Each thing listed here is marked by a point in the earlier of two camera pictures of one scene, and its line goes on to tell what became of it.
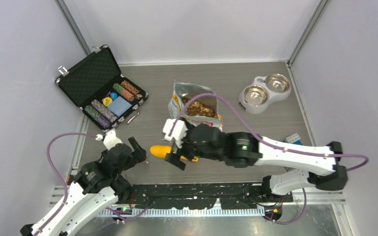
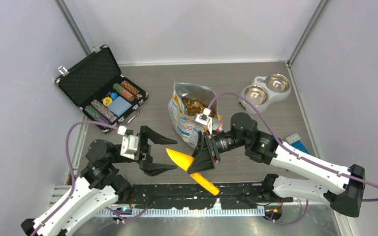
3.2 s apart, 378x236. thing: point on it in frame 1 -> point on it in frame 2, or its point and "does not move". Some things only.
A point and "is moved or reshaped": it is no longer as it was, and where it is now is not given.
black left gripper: [140, 153] -> [146, 160]
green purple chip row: [96, 116] does not move
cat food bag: [202, 110] does not move
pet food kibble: [197, 108] does not move
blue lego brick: [299, 142] does not move
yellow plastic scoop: [160, 151] is moved or reshaped
